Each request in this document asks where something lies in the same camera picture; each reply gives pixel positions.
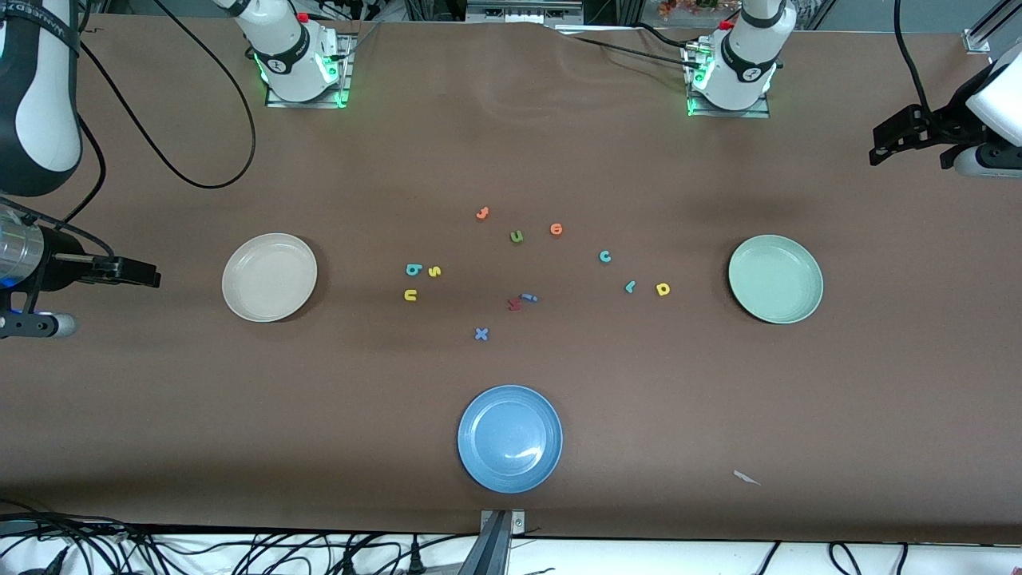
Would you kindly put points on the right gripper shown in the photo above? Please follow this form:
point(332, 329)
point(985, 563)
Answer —
point(61, 260)

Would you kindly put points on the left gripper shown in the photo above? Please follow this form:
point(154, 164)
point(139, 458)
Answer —
point(944, 128)

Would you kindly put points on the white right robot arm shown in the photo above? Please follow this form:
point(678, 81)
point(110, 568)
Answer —
point(44, 136)

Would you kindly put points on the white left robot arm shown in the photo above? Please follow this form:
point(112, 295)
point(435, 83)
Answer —
point(742, 88)

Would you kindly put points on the beige brown plate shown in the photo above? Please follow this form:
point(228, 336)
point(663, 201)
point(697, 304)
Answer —
point(270, 277)

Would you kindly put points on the aluminium corner profile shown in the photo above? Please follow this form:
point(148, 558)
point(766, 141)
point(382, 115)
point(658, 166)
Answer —
point(986, 32)

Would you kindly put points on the light green plate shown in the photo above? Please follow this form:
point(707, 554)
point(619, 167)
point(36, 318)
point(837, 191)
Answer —
point(775, 279)

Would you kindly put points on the orange artificial flowers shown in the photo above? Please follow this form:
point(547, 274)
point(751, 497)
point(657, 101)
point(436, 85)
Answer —
point(687, 6)

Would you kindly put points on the brown table cover sheet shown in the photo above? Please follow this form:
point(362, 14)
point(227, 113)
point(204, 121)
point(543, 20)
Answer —
point(718, 399)

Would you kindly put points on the white paper scrap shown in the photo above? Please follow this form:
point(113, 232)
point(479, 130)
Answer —
point(746, 477)

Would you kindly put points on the grey metal box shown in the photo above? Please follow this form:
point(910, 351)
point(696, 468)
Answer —
point(523, 12)

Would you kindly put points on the blue plate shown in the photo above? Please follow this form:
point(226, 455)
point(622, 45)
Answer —
point(510, 438)

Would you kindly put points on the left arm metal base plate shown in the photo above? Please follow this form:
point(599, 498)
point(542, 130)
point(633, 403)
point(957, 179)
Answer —
point(758, 113)

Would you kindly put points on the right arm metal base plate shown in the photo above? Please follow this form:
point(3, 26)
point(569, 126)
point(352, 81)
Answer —
point(275, 102)

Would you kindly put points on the dark camera mount pole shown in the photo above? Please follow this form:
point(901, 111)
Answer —
point(487, 551)

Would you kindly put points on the silver camera mount bracket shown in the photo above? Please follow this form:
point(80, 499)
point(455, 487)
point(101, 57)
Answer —
point(517, 523)

